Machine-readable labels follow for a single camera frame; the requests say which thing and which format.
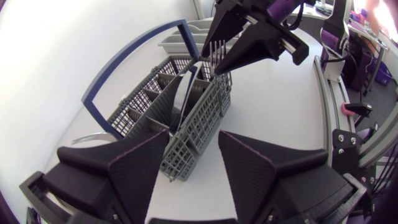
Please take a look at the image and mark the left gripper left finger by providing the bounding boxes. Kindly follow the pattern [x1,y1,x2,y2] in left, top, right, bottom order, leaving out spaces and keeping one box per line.
[43,129,170,224]

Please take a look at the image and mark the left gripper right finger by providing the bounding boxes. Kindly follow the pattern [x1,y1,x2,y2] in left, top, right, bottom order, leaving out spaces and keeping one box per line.
[218,130,354,224]

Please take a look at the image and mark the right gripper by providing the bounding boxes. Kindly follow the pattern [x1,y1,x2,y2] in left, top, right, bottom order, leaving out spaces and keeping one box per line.
[201,0,309,76]

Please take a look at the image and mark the grey cutlery tray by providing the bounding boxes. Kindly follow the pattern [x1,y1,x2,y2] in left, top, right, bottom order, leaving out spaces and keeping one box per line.
[157,17,244,54]

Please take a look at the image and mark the grey cutlery basket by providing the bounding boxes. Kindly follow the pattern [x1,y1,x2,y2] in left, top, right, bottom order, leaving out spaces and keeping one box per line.
[81,19,233,183]

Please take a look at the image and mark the steel fork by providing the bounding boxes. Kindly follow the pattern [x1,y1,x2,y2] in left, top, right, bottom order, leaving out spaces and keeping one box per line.
[208,39,228,77]

